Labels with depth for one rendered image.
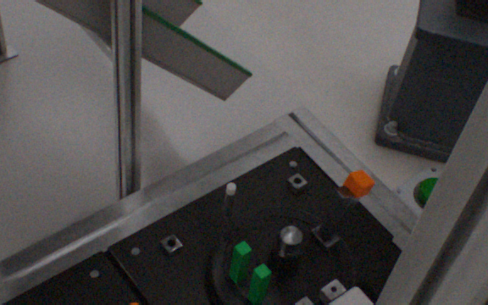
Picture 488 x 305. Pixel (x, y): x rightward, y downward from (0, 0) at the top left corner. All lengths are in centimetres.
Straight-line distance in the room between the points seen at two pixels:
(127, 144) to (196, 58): 11
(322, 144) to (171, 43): 22
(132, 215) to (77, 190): 15
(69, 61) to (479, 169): 90
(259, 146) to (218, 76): 10
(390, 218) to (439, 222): 59
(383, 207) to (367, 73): 32
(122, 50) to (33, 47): 42
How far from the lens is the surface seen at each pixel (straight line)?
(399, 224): 84
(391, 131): 102
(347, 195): 70
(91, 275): 74
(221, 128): 100
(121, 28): 67
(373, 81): 111
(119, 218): 79
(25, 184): 95
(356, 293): 43
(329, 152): 87
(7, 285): 76
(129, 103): 74
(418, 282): 27
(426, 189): 85
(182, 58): 78
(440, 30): 90
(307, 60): 111
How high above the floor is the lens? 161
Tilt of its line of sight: 51 degrees down
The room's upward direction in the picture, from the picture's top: 11 degrees clockwise
